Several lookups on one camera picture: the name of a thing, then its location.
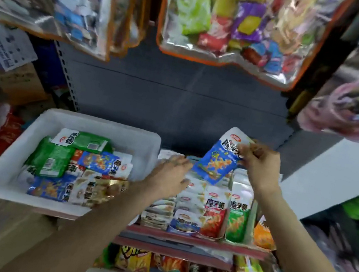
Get blue display box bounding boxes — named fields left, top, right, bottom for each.
left=167, top=155, right=215, bottom=239

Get hanging pink candy bag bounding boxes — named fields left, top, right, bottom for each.
left=294, top=36, right=359, bottom=143

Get person's left forearm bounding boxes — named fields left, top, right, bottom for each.
left=0, top=167, right=163, bottom=272

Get red display box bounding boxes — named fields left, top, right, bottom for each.
left=198, top=181, right=235, bottom=243

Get orange display box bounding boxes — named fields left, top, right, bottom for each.
left=248, top=171, right=291, bottom=253

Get orange snack packet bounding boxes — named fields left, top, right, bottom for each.
left=250, top=213, right=282, bottom=252

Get plain brown cardboard carton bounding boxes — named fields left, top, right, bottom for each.
left=0, top=60, right=54, bottom=111

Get green display box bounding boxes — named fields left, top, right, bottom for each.
left=222, top=168, right=265, bottom=248

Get pile of snack packets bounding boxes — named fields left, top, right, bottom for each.
left=17, top=122, right=139, bottom=214

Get white plastic bin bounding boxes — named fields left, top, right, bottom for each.
left=0, top=99, right=165, bottom=229

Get row of orange chip bags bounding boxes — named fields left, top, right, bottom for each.
left=101, top=242, right=219, bottom=272

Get gold display box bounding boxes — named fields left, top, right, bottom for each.
left=139, top=147, right=186, bottom=232

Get orange trimmed colourful candy bag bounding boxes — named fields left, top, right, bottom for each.
left=150, top=0, right=350, bottom=100

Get white blue carton box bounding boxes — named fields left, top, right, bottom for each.
left=0, top=20, right=43, bottom=77

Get person's right hand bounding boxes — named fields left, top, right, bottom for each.
left=231, top=139, right=289, bottom=201

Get hanging yellow green snack bags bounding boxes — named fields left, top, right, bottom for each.
left=284, top=0, right=359, bottom=126

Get person's left hand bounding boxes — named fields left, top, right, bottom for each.
left=139, top=150, right=196, bottom=209

